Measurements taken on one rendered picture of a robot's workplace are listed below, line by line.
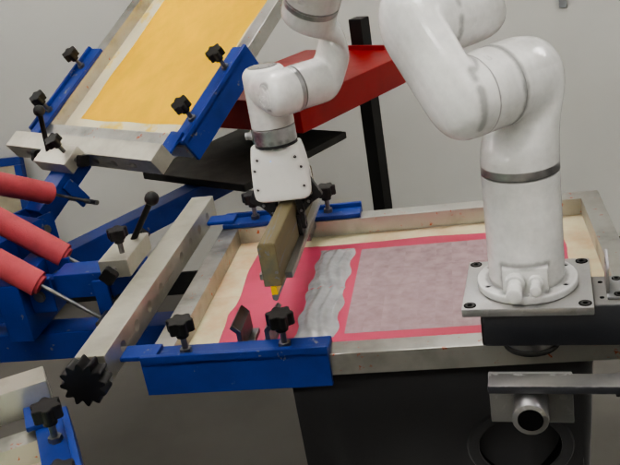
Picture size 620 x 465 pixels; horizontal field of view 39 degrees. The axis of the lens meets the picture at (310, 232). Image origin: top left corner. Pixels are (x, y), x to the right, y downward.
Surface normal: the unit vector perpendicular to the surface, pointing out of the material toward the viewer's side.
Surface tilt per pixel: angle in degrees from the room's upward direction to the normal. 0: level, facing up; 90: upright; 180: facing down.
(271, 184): 88
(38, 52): 90
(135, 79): 32
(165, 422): 0
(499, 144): 47
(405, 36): 88
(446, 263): 0
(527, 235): 90
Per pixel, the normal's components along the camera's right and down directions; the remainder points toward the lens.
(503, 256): -0.69, 0.37
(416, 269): -0.15, -0.92
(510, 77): 0.48, -0.17
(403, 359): -0.14, 0.40
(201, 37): -0.45, -0.57
